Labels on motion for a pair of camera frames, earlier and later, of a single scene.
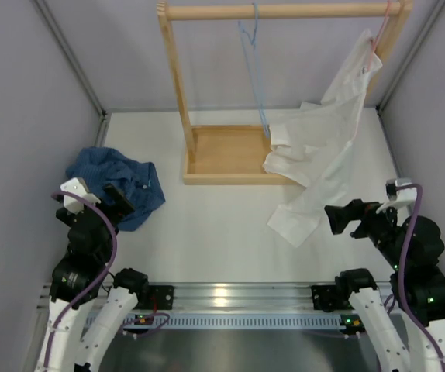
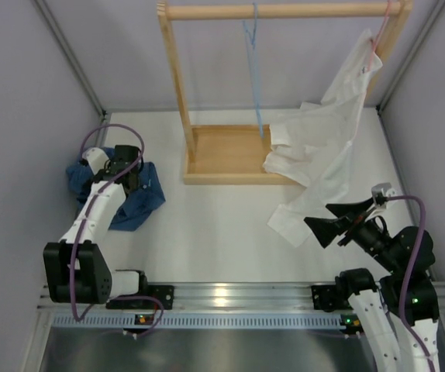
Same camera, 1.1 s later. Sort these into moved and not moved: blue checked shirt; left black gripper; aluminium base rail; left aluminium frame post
Moved: left black gripper
Not moved: aluminium base rail; blue checked shirt; left aluminium frame post
